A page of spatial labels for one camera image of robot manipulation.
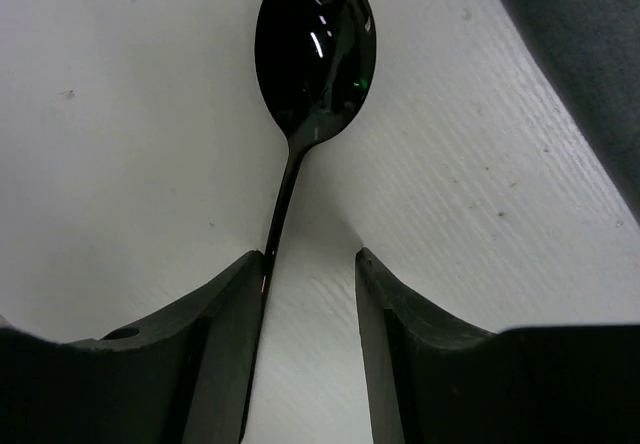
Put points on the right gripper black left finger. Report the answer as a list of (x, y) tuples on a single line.
[(178, 375)]

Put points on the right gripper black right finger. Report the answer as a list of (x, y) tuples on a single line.
[(432, 377)]

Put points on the grey striped cloth placemat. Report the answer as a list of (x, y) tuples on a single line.
[(589, 52)]

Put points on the dark metal spoon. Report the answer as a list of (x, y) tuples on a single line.
[(315, 62)]

